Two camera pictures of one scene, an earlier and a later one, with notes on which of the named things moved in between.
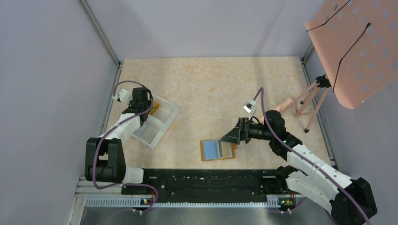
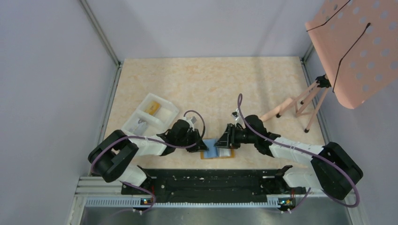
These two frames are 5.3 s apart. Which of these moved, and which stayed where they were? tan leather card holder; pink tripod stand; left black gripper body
Moved: left black gripper body
Stayed: pink tripod stand; tan leather card holder
